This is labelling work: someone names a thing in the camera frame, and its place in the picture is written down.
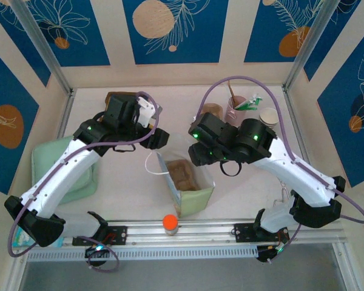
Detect brown pulp cup carrier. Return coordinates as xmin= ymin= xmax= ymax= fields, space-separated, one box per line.
xmin=199 ymin=102 xmax=226 ymax=122
xmin=165 ymin=159 xmax=201 ymax=192

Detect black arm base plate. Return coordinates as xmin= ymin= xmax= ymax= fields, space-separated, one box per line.
xmin=72 ymin=225 xmax=129 ymax=247
xmin=232 ymin=222 xmax=291 ymax=244

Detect green white wrapped straw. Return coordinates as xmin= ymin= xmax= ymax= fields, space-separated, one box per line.
xmin=235 ymin=98 xmax=259 ymax=112
xmin=245 ymin=93 xmax=264 ymax=105

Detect thin black cable loop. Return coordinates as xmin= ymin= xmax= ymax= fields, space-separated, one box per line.
xmin=219 ymin=160 xmax=243 ymax=178
xmin=112 ymin=144 xmax=137 ymax=153

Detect brown paper cup stack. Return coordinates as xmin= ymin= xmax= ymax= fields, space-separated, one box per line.
xmin=258 ymin=107 xmax=280 ymax=127

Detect white slotted cable duct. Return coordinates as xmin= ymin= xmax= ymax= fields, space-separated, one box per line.
xmin=26 ymin=244 xmax=259 ymax=263

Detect white green paper bag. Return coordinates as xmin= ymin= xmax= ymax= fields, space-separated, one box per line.
xmin=144 ymin=132 xmax=217 ymax=219

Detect orange capped small bottle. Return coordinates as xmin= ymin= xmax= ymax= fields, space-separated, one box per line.
xmin=162 ymin=213 xmax=180 ymax=236

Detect wooden stirrer stick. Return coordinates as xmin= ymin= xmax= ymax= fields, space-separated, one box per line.
xmin=226 ymin=79 xmax=238 ymax=107

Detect pink holder cup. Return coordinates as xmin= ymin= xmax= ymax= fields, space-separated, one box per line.
xmin=225 ymin=95 xmax=248 ymax=125

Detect brown cardboard napkin tray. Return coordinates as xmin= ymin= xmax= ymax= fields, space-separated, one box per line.
xmin=104 ymin=90 xmax=134 ymax=107

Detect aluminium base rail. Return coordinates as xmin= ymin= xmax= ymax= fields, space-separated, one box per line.
xmin=18 ymin=218 xmax=348 ymax=247

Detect light blue snack packet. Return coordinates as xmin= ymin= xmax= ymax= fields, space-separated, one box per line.
xmin=12 ymin=227 xmax=64 ymax=248

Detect aluminium table edge rail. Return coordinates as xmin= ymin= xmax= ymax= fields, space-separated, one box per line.
xmin=33 ymin=88 xmax=77 ymax=221
xmin=282 ymin=86 xmax=331 ymax=219

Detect mint green zip pouch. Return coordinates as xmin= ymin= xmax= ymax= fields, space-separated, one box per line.
xmin=30 ymin=135 xmax=99 ymax=204

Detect aluminium frame post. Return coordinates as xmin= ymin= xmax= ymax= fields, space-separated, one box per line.
xmin=283 ymin=0 xmax=343 ymax=90
xmin=8 ymin=0 xmax=73 ymax=95

